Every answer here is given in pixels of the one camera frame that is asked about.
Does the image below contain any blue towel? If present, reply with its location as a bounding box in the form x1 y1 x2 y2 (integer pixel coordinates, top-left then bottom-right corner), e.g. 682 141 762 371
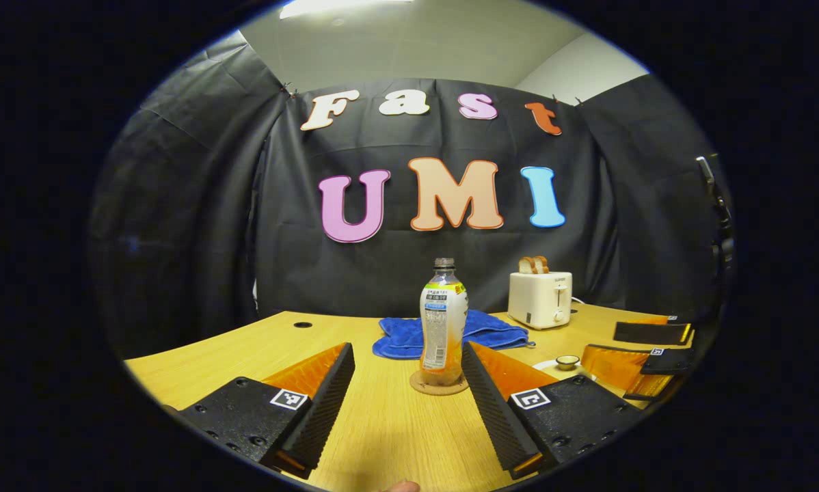
373 309 537 360

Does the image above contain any round cork coaster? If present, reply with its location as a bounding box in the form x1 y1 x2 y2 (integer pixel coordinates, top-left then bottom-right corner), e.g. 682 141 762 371
409 369 470 396

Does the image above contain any black backdrop cloth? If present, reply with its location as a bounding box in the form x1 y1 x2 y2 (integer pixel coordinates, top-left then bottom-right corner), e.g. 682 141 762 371
88 31 731 359

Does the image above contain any clear plastic water bottle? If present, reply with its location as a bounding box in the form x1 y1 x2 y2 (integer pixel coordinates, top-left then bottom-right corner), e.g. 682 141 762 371
420 258 468 387

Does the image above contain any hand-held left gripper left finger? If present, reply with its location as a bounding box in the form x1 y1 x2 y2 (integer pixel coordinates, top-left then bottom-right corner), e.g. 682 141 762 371
177 342 355 479

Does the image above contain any white toaster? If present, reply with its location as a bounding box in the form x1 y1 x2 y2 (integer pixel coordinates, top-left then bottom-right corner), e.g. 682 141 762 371
508 271 574 331

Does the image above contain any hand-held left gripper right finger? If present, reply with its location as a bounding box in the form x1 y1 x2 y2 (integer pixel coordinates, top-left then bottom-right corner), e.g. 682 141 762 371
461 342 646 479

